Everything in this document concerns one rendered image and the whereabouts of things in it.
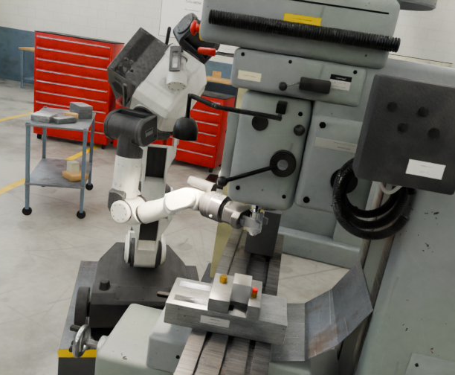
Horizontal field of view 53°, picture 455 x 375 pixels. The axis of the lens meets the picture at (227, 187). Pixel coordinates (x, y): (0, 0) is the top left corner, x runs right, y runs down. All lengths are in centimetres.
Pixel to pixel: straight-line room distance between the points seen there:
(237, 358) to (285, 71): 76
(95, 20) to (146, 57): 969
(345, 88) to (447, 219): 40
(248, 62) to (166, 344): 85
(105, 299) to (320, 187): 121
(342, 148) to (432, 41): 945
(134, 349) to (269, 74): 97
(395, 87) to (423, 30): 963
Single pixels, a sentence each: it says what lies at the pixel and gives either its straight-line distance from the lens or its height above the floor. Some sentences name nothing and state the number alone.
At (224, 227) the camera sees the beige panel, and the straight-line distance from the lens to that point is 331.
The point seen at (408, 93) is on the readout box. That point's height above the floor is 170.
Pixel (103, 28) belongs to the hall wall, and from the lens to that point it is 1126.
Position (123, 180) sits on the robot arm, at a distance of 159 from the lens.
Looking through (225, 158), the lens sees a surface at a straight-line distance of 134.
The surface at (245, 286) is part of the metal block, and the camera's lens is 133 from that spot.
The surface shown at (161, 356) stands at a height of 80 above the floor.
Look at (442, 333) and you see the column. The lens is 133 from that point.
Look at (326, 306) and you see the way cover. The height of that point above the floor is 96.
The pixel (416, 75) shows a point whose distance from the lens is 123.
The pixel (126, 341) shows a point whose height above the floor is 75.
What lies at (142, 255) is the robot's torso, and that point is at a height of 71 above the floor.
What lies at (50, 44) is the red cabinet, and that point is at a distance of 669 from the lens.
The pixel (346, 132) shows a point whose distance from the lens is 121.
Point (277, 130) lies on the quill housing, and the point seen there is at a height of 154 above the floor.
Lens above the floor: 175
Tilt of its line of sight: 18 degrees down
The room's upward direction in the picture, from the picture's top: 9 degrees clockwise
